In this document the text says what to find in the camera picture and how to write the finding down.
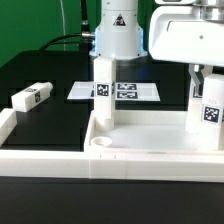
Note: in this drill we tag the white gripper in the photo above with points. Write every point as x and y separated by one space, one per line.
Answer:
188 31

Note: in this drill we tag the white desk top tray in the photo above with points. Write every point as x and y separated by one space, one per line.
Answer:
139 131

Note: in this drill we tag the white marker base sheet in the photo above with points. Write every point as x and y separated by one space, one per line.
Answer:
123 91

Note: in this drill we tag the white U-shaped obstacle frame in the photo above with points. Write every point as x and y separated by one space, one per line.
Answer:
110 165

